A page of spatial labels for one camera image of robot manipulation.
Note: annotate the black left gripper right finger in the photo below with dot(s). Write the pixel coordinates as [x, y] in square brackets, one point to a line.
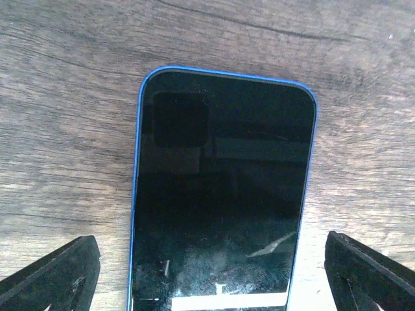
[361, 278]

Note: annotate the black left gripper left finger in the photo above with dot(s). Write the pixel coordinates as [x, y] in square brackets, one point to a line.
[65, 279]

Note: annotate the blue black phone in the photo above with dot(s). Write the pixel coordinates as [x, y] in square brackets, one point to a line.
[219, 181]

